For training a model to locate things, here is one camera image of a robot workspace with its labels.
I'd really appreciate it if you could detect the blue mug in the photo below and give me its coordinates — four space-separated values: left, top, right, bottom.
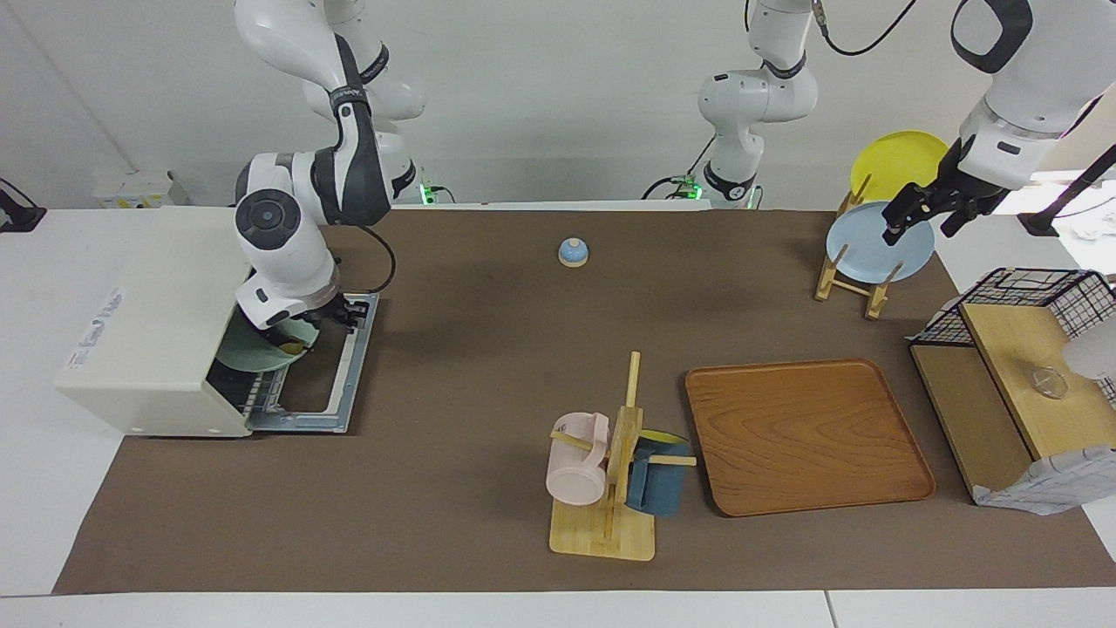
626 429 691 516

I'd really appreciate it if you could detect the yellow plate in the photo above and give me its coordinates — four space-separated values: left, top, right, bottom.
850 131 949 207

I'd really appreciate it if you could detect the brown wooden tray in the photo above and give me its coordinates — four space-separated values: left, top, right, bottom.
684 358 936 517

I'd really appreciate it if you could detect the black camera stand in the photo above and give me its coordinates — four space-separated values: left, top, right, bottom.
0 179 46 233
1018 144 1116 238

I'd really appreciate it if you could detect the wooden mug rack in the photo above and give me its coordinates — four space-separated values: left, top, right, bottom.
549 352 698 562

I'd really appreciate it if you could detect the white checkered cloth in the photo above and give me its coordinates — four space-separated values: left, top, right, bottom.
972 445 1116 515

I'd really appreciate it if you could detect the wooden plate rack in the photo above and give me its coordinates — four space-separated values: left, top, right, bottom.
815 174 905 320

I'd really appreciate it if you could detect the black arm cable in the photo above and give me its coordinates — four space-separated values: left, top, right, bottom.
353 225 398 295
811 0 921 58

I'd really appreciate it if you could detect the light blue plate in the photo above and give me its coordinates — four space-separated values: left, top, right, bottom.
826 202 936 283

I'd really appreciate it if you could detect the brown table mat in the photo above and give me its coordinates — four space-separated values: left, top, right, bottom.
52 208 1116 596

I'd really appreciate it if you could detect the metal oven rack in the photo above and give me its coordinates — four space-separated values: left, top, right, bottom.
209 359 290 421

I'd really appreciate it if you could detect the pink mug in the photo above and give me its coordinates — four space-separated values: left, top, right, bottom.
546 413 611 506

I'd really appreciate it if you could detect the white background box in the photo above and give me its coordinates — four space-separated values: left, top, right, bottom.
92 170 189 210

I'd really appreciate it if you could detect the wire basket wooden box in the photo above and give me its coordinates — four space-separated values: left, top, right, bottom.
909 301 1116 505

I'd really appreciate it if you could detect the mint green plate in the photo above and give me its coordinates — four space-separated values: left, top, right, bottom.
214 314 322 374

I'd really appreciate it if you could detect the oven door with copper handle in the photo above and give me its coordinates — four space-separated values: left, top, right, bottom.
246 292 381 434

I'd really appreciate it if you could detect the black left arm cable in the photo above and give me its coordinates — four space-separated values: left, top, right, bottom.
811 0 921 58

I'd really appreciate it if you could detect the black wire basket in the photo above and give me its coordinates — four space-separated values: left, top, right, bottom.
907 268 1116 404

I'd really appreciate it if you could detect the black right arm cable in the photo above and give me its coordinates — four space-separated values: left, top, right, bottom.
353 225 398 295

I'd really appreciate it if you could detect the white toaster oven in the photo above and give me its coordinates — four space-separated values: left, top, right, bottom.
54 208 302 439

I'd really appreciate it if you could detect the small clear glass bowl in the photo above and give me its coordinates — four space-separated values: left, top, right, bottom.
1024 365 1070 400

